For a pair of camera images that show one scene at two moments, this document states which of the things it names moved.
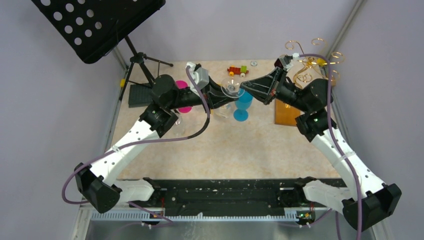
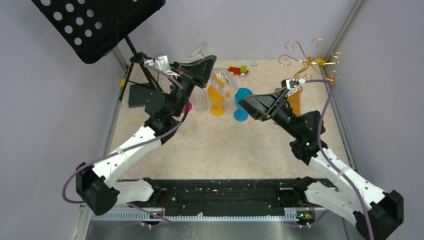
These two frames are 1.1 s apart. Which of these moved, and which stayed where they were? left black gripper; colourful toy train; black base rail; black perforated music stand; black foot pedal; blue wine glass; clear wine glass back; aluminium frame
Moved: left black gripper; clear wine glass back
Stayed: aluminium frame; blue wine glass; black base rail; colourful toy train; black foot pedal; black perforated music stand
